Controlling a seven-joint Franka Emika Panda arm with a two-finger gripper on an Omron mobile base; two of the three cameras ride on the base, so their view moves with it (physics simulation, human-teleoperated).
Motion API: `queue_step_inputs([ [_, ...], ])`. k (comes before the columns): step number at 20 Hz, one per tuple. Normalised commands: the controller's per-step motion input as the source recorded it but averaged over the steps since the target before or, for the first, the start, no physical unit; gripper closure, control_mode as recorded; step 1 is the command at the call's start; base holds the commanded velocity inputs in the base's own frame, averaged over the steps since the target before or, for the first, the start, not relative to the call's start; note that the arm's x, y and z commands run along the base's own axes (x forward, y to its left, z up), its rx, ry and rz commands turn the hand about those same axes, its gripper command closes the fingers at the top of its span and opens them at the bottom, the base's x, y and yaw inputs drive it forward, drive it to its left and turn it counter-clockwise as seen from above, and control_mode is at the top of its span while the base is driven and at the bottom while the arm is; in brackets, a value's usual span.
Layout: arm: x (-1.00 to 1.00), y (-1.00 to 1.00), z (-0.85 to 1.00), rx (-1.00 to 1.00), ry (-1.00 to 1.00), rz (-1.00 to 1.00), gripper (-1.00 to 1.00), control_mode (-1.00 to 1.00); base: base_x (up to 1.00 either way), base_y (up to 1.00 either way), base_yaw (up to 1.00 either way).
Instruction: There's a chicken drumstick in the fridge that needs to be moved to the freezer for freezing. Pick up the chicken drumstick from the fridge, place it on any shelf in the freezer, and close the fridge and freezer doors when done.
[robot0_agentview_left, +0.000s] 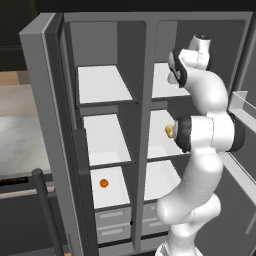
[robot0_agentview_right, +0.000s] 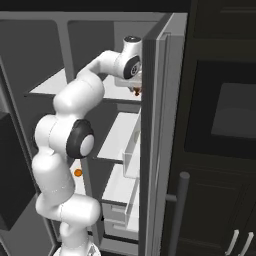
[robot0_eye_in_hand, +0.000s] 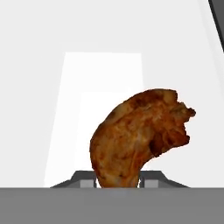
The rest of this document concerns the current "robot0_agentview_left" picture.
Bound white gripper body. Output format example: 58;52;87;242
166;49;181;86

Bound white fridge shelf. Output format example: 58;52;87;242
151;62;194;100
143;160;184;203
147;109;189;160

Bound grey side-by-side fridge cabinet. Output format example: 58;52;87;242
62;11;254;256

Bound tan chicken drumstick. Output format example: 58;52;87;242
164;124;176;139

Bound white freezer shelf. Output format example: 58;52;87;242
76;64;139;106
90;165;131;211
82;113;136;167

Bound grey freezer door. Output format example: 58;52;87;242
18;12;100;256

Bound grey fridge drawer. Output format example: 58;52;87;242
141;201;162;221
140;217;172;237

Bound grey fridge door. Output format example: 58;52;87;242
213;13;256;256

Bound grey freezer drawer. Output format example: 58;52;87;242
94;206;133;228
96;223;133;245

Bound clear grey door bin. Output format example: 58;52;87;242
227;90;256;125

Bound dark base cupboards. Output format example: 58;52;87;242
0;175;72;256

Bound dark wall cupboards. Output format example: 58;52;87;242
0;0;40;72

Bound dark cylindrical door handle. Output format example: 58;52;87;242
30;168;65;256

